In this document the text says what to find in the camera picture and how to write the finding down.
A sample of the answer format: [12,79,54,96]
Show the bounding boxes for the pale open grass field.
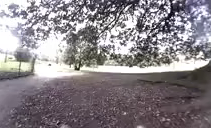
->
[80,58,211,74]

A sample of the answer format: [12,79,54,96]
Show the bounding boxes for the grass strip behind fence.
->
[0,51,35,80]

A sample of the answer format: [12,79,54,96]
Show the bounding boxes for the wire fence with posts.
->
[0,53,38,81]

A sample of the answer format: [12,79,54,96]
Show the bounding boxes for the tree with dark trunk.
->
[62,27,101,72]

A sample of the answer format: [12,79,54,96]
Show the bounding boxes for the large overhanging tree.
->
[6,0,211,84]

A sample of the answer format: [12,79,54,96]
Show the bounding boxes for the grey paved path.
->
[0,65,81,128]

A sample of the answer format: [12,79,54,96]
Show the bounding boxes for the leaf-strewn bare ground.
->
[6,70,211,128]

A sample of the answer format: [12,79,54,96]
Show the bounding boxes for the round bush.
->
[13,47,34,63]

